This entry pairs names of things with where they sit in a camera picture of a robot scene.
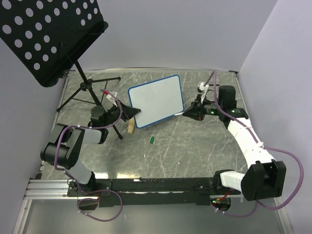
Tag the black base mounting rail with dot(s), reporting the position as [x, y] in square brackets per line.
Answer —
[152, 191]

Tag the wooden rolling pin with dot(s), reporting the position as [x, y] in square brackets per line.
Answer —
[131, 125]

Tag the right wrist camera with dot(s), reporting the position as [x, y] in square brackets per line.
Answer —
[202, 87]

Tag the green marker cap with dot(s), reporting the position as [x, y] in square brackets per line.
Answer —
[152, 140]

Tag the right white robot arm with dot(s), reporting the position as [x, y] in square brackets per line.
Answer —
[265, 176]

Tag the black perforated music stand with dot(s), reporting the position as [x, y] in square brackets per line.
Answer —
[49, 36]

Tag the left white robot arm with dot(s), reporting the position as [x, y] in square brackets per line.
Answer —
[64, 143]

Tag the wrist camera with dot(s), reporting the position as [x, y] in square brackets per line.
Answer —
[111, 96]
[202, 87]

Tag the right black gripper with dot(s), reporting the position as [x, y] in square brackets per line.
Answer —
[194, 111]

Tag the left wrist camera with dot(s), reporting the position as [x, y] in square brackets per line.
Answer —
[111, 96]

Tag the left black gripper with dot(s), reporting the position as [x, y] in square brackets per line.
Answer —
[127, 112]

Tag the blue framed whiteboard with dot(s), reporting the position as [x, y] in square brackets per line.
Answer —
[157, 100]

